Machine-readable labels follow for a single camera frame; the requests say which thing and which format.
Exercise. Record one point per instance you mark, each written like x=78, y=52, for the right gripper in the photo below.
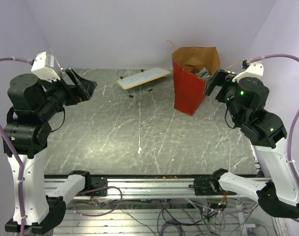
x=224, y=78

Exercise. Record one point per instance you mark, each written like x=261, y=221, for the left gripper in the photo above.
x=87, y=87

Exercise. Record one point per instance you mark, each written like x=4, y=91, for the red and brown paper bag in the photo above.
x=187, y=62

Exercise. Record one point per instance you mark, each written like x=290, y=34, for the small white blue wrapper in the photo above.
x=203, y=74

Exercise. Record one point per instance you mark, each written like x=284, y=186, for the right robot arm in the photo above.
x=245, y=101

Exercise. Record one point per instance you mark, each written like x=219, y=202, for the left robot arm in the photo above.
x=25, y=142

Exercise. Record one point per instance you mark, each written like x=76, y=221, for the small whiteboard on stand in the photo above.
x=144, y=77

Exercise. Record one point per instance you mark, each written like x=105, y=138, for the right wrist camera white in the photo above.
x=252, y=69

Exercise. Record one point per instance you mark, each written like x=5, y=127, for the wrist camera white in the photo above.
x=252, y=69
x=46, y=67

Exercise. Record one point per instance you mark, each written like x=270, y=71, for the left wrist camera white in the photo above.
x=46, y=67

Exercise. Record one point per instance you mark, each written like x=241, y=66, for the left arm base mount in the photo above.
x=98, y=182

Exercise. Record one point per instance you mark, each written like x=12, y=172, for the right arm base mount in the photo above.
x=205, y=186

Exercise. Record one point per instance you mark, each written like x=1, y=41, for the aluminium rail frame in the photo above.
x=163, y=206

